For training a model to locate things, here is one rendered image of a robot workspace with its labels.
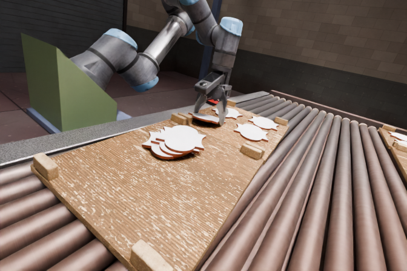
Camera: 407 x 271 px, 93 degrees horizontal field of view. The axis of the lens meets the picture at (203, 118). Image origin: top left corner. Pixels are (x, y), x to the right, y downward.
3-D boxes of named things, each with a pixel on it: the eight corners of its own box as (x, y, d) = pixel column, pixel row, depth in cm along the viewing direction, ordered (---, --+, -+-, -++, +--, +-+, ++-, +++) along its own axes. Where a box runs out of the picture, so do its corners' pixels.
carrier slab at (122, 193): (30, 171, 37) (29, 164, 37) (170, 121, 71) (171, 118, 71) (168, 311, 22) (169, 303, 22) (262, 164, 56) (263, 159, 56)
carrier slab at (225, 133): (172, 121, 72) (173, 118, 71) (223, 105, 105) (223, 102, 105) (263, 165, 56) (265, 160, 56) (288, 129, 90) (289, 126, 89)
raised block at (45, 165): (33, 167, 36) (31, 154, 35) (44, 163, 38) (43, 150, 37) (48, 182, 34) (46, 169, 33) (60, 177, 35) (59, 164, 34)
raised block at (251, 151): (238, 152, 57) (241, 144, 56) (241, 149, 59) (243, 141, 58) (258, 161, 55) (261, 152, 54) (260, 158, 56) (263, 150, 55)
